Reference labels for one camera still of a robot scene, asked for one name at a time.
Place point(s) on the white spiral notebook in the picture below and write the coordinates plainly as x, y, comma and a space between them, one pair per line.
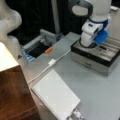
56, 95

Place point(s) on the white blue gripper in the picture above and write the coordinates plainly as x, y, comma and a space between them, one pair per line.
93, 33

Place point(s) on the orange small object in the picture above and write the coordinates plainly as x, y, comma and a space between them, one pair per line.
48, 50

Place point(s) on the metal binder clips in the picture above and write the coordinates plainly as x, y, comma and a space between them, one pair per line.
77, 114

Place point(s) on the white lamp shade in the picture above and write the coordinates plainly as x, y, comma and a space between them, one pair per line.
7, 61

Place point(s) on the brown wooden shelf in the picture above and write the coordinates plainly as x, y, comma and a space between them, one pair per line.
16, 102

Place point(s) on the grey jewelry box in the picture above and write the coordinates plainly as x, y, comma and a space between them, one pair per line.
103, 62

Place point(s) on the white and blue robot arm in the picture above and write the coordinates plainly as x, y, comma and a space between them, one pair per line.
95, 10

